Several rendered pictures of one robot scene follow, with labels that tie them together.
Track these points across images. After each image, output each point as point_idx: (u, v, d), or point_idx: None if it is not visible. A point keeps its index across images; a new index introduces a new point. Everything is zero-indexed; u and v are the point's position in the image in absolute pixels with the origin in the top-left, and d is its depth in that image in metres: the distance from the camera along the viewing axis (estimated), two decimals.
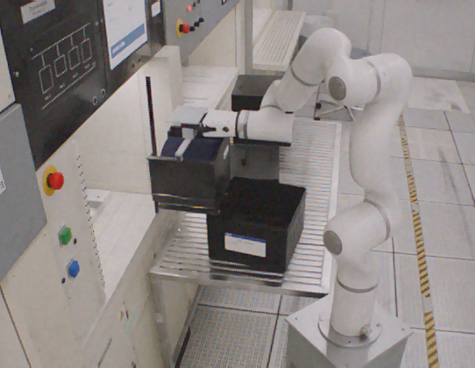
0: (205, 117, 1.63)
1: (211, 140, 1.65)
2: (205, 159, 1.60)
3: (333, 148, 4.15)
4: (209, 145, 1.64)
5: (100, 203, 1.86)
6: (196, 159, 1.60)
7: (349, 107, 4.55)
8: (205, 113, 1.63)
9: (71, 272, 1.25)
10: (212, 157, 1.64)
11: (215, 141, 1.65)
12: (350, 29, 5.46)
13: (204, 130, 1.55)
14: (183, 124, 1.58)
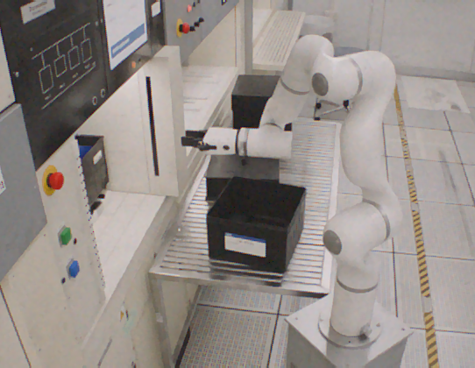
0: (205, 134, 1.67)
1: (81, 146, 1.75)
2: None
3: (333, 148, 4.15)
4: (79, 151, 1.73)
5: (100, 203, 1.86)
6: None
7: (349, 107, 4.55)
8: (205, 130, 1.67)
9: (71, 272, 1.25)
10: None
11: (84, 147, 1.74)
12: (350, 29, 5.46)
13: (205, 148, 1.59)
14: (184, 143, 1.62)
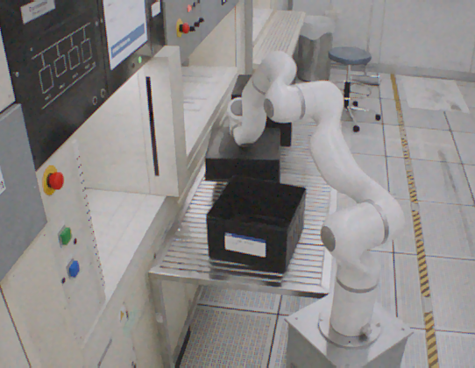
0: None
1: None
2: None
3: None
4: None
5: None
6: None
7: (349, 107, 4.55)
8: None
9: (71, 272, 1.25)
10: None
11: None
12: (350, 29, 5.46)
13: None
14: None
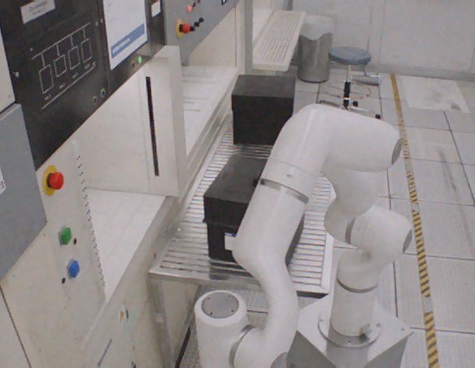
0: None
1: None
2: None
3: None
4: None
5: None
6: None
7: (349, 107, 4.55)
8: None
9: (71, 272, 1.25)
10: None
11: None
12: (350, 29, 5.46)
13: None
14: None
